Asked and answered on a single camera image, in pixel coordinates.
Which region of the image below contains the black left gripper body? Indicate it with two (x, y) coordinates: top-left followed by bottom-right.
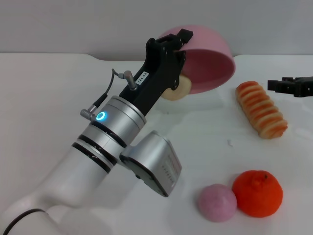
(119, 35), (187, 118)

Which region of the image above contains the orange striped bread roll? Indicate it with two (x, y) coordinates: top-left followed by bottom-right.
(235, 81), (289, 140)

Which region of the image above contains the pink plastic bowl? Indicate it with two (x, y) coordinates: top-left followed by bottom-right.
(156, 24), (236, 95)

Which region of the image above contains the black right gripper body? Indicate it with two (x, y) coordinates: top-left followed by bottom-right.
(294, 76), (313, 98)

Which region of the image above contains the orange mandarin fruit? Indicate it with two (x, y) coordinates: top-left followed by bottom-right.
(232, 170), (284, 218)

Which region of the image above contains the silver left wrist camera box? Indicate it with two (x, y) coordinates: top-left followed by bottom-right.
(119, 130), (183, 198)

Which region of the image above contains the pink round bun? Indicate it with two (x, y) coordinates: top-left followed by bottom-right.
(197, 184), (238, 223)

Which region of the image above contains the beige egg yolk pastry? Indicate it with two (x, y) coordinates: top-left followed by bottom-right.
(161, 74), (193, 102)

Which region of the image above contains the black left arm base cable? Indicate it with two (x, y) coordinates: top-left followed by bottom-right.
(0, 208), (46, 235)

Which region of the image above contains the left gripper cable with plug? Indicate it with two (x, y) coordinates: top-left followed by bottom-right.
(80, 69), (138, 121)

